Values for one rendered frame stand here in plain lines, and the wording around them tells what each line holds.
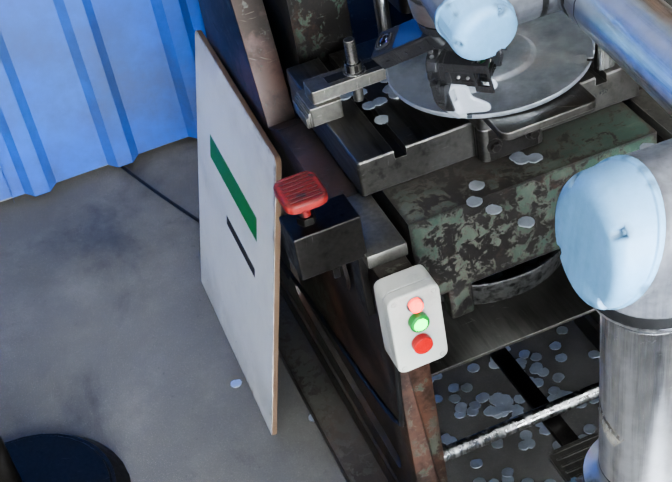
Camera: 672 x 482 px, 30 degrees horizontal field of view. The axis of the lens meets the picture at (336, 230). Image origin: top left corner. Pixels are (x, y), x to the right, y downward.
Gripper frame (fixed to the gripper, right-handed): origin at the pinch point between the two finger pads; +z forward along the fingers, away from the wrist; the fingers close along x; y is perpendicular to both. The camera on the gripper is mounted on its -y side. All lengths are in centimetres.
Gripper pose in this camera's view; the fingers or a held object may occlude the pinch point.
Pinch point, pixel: (458, 108)
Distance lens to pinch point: 165.4
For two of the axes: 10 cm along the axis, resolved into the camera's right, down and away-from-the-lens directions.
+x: 2.9, -8.4, 4.5
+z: 2.6, 5.2, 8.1
